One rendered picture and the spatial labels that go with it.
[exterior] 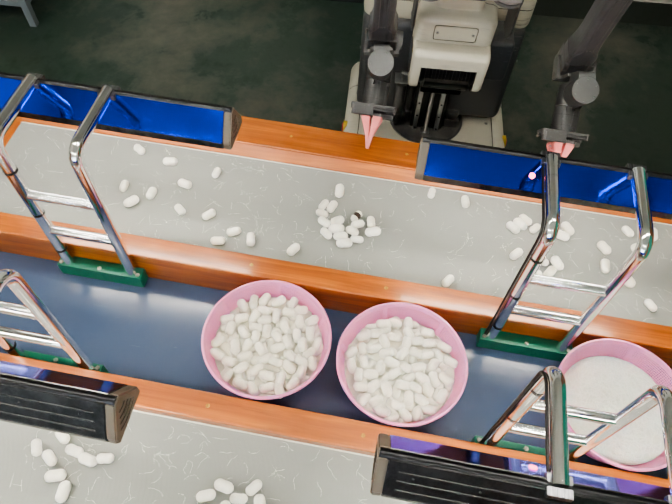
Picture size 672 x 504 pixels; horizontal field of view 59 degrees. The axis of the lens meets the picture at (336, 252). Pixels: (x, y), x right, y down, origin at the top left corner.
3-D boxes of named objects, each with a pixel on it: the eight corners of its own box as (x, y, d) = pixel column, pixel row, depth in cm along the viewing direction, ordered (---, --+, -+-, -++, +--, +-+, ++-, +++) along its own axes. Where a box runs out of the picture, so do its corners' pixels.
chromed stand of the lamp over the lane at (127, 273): (95, 210, 149) (21, 66, 111) (171, 223, 147) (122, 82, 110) (62, 273, 138) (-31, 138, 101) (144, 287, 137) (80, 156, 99)
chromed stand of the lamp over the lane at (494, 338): (479, 275, 141) (538, 145, 104) (563, 289, 140) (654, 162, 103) (475, 346, 131) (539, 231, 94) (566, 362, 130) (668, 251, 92)
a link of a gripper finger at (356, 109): (376, 149, 135) (383, 108, 134) (345, 144, 136) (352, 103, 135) (377, 150, 142) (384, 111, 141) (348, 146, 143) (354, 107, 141)
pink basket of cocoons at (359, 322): (324, 331, 132) (325, 312, 124) (438, 313, 135) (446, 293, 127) (348, 451, 118) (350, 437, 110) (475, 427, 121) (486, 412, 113)
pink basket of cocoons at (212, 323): (227, 291, 137) (222, 270, 129) (340, 311, 135) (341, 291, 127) (192, 401, 122) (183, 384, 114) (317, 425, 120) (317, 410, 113)
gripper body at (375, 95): (394, 115, 134) (399, 82, 133) (350, 108, 135) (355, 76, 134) (394, 118, 140) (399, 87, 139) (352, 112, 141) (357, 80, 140)
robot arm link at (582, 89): (592, 58, 134) (554, 56, 135) (613, 46, 123) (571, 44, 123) (586, 111, 136) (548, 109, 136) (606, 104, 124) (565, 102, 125)
